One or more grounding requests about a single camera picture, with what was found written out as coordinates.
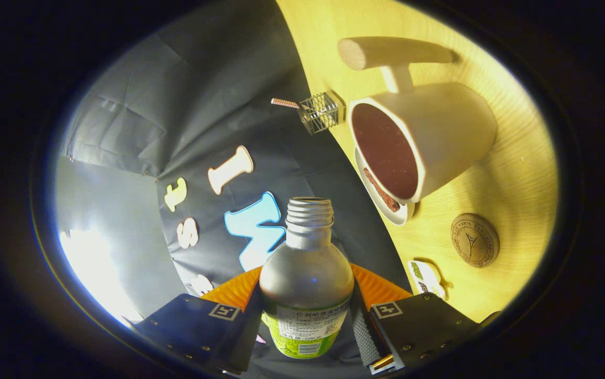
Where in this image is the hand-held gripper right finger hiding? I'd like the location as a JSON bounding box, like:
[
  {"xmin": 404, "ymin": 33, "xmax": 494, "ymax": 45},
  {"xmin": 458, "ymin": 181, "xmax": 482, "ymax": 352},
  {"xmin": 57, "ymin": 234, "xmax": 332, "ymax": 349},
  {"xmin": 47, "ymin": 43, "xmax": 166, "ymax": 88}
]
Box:
[{"xmin": 350, "ymin": 263, "xmax": 482, "ymax": 375}]

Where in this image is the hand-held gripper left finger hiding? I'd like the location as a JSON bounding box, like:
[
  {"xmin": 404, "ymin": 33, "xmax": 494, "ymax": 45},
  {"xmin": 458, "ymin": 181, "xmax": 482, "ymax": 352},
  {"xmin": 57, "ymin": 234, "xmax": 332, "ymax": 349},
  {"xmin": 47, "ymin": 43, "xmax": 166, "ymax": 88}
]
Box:
[{"xmin": 134, "ymin": 266, "xmax": 264, "ymax": 375}]

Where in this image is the silver bottle with green label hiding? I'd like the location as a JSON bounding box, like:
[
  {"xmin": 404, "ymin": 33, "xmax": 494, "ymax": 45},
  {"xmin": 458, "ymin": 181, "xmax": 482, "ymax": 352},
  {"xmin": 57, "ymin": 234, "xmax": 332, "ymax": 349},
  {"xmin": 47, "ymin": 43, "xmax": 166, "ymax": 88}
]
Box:
[{"xmin": 259, "ymin": 197, "xmax": 355, "ymax": 360}]

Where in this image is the round cork coaster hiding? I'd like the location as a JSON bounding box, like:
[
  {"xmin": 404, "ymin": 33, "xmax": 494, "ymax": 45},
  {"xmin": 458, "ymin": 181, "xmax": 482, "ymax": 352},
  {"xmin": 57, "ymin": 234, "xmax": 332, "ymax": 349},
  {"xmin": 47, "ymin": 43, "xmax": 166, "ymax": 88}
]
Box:
[{"xmin": 450, "ymin": 213, "xmax": 500, "ymax": 268}]

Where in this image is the white cup with wooden handle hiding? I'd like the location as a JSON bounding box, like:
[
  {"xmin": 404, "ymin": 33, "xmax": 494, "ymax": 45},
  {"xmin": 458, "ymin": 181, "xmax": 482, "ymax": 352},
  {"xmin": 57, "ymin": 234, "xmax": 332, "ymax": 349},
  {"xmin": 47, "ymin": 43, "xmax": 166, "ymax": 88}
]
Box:
[{"xmin": 337, "ymin": 36, "xmax": 498, "ymax": 206}]

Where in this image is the white divided dish with beans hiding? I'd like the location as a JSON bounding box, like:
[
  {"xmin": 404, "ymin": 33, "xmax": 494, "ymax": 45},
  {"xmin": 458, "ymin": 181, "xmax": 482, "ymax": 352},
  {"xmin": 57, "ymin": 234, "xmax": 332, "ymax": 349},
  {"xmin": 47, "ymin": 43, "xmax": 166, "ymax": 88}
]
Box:
[{"xmin": 408, "ymin": 259, "xmax": 448, "ymax": 300}]

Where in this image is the white oval plate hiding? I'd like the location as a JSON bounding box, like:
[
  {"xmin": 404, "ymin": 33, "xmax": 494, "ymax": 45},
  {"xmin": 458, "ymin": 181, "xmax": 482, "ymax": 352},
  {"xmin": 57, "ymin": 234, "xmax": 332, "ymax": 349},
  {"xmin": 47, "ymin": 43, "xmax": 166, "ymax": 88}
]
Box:
[{"xmin": 354, "ymin": 147, "xmax": 416, "ymax": 226}]

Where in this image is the brown meat strip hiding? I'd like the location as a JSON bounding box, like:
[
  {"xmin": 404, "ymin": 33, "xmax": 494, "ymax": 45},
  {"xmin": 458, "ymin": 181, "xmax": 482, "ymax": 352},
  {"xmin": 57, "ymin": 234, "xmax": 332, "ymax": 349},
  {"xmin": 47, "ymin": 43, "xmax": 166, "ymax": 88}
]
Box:
[{"xmin": 363, "ymin": 167, "xmax": 402, "ymax": 213}]

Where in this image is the wooden table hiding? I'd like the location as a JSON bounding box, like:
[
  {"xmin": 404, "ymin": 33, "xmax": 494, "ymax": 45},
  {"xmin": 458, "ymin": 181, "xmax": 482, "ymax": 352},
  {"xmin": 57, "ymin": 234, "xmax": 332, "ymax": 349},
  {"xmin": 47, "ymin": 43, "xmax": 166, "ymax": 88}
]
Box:
[{"xmin": 275, "ymin": 0, "xmax": 560, "ymax": 324}]

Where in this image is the black backdrop cloth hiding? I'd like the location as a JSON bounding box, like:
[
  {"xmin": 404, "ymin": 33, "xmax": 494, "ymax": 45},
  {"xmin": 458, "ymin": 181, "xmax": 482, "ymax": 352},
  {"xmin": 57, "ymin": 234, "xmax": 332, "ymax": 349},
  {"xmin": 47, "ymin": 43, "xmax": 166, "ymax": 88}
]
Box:
[{"xmin": 55, "ymin": 0, "xmax": 413, "ymax": 379}]

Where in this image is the wire mesh holder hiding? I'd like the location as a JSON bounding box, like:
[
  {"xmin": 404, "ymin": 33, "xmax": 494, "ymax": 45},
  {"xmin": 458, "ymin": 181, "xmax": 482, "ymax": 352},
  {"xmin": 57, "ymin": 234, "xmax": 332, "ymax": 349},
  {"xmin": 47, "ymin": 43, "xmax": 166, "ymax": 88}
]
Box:
[{"xmin": 298, "ymin": 89, "xmax": 346, "ymax": 135}]

